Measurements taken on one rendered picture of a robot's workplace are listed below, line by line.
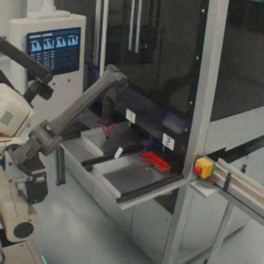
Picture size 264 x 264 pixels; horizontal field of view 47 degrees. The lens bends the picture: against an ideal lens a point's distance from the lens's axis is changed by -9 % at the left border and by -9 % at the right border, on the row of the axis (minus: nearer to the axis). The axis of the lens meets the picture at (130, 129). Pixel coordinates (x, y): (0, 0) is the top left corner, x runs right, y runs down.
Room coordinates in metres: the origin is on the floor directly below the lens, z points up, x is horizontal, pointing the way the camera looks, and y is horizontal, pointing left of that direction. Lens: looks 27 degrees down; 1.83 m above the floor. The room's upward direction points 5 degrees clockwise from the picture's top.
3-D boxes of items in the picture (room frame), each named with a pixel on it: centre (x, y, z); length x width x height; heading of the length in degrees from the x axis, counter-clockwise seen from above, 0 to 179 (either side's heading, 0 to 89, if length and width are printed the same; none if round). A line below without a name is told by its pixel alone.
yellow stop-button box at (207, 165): (1.29, -0.38, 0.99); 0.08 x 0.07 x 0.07; 127
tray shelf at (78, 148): (1.51, 0.03, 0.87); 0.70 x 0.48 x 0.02; 37
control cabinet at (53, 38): (2.02, 0.59, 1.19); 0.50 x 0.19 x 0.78; 135
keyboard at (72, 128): (1.84, 0.45, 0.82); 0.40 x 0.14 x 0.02; 135
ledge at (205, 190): (1.31, -0.42, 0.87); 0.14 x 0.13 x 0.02; 127
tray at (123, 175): (1.35, -0.04, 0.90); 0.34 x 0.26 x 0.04; 127
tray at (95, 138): (1.69, 0.08, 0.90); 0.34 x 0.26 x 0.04; 127
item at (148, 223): (2.44, -0.09, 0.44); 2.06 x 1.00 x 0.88; 37
